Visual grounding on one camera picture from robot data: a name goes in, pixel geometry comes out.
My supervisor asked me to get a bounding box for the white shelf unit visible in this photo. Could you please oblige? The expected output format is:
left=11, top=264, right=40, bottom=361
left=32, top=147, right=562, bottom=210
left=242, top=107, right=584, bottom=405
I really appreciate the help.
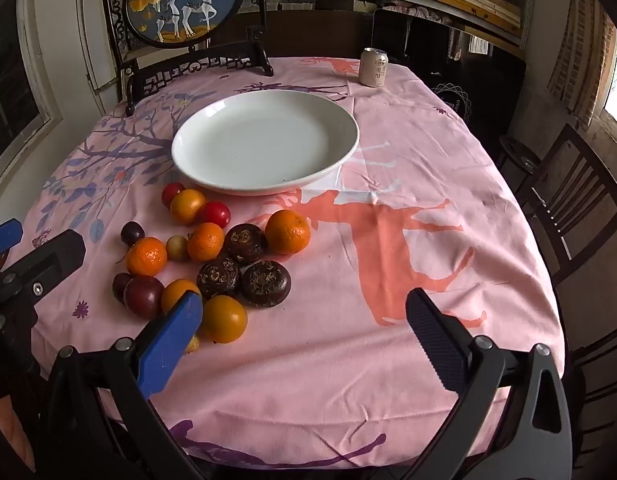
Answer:
left=263, top=0, right=534, bottom=51

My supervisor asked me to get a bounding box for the pink printed tablecloth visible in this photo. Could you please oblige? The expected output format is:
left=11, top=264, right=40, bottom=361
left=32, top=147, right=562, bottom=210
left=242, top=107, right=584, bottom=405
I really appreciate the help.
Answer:
left=3, top=56, right=566, bottom=471

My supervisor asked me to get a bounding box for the smooth orange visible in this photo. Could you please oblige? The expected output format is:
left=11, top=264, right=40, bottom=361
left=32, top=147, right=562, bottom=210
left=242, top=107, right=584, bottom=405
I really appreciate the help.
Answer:
left=161, top=278, right=202, bottom=313
left=170, top=188, right=208, bottom=226
left=198, top=294, right=248, bottom=345

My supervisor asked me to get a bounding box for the white window frame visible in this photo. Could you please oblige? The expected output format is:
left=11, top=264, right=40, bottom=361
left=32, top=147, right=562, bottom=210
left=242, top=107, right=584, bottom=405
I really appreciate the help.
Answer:
left=0, top=0, right=64, bottom=196

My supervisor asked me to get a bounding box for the white plate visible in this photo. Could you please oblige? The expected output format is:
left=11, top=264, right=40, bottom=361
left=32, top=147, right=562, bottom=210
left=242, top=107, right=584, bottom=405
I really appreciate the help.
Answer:
left=171, top=89, right=360, bottom=197

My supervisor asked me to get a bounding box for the stack of flat books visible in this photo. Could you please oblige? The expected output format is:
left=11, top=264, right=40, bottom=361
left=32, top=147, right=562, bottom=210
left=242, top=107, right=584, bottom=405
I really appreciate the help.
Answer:
left=423, top=0, right=523, bottom=36

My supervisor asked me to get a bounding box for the red tomato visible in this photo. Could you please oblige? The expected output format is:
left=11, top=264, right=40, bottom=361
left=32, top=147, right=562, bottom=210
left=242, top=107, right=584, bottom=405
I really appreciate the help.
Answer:
left=161, top=182, right=186, bottom=209
left=198, top=201, right=232, bottom=228

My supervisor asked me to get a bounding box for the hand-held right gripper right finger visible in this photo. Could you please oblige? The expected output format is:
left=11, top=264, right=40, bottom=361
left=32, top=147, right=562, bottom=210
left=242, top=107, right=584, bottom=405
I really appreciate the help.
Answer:
left=405, top=287, right=574, bottom=480

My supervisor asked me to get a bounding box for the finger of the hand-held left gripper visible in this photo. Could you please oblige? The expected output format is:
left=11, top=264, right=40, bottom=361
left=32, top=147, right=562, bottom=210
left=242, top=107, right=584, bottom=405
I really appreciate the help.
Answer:
left=0, top=219, right=24, bottom=281
left=1, top=230, right=87, bottom=307

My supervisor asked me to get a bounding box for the round deer table screen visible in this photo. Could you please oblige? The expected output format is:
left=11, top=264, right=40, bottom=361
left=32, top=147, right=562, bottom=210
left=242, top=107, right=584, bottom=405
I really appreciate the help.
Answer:
left=99, top=0, right=275, bottom=117

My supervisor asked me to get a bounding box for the red tomato middle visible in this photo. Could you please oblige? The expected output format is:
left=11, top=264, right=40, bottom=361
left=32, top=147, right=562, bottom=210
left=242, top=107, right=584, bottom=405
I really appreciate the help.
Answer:
left=198, top=201, right=232, bottom=228

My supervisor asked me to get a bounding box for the small dark purple plum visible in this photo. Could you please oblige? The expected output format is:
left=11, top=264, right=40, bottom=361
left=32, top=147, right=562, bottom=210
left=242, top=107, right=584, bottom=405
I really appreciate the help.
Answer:
left=112, top=272, right=134, bottom=305
left=120, top=221, right=145, bottom=247

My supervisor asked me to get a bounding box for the brown water chestnut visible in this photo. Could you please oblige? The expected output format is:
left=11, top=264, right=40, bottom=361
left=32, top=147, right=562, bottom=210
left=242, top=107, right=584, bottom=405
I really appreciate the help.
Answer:
left=222, top=223, right=269, bottom=267
left=196, top=257, right=242, bottom=299
left=241, top=260, right=292, bottom=309

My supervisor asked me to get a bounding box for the tangerine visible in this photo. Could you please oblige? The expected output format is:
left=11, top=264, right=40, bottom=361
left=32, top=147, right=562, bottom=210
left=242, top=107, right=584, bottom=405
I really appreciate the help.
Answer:
left=126, top=236, right=168, bottom=278
left=187, top=222, right=225, bottom=263
left=265, top=209, right=311, bottom=255

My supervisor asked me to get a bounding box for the beige patterned curtain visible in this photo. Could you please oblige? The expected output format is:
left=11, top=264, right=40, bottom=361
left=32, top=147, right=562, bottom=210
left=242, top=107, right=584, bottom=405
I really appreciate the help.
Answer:
left=547, top=0, right=617, bottom=128

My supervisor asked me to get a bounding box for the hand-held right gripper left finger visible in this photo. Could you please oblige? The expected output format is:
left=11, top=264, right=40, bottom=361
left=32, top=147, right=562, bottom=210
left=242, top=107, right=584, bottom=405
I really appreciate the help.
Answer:
left=38, top=290, right=209, bottom=480

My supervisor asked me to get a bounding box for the large dark purple plum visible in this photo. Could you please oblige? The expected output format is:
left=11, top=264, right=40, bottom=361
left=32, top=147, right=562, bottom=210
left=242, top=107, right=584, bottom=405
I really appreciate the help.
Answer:
left=123, top=275, right=166, bottom=319

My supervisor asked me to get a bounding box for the dark wooden chair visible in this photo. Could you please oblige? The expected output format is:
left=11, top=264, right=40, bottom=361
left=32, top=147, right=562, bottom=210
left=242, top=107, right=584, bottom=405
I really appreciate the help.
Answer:
left=518, top=124, right=617, bottom=286

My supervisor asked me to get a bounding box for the red tomato left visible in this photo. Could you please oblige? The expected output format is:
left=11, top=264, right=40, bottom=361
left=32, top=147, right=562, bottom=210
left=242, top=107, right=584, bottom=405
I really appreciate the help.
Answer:
left=161, top=182, right=186, bottom=209

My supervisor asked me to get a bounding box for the white door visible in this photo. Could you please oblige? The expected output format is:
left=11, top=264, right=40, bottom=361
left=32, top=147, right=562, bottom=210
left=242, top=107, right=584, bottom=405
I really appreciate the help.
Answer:
left=76, top=0, right=126, bottom=113

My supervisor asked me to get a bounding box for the round dark stool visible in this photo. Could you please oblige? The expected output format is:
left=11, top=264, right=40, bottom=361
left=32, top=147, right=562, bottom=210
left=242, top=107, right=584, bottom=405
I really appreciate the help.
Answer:
left=497, top=135, right=541, bottom=176

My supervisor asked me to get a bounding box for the beige drink can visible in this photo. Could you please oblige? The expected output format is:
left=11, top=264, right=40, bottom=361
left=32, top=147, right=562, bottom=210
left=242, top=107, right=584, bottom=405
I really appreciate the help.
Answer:
left=359, top=47, right=389, bottom=88

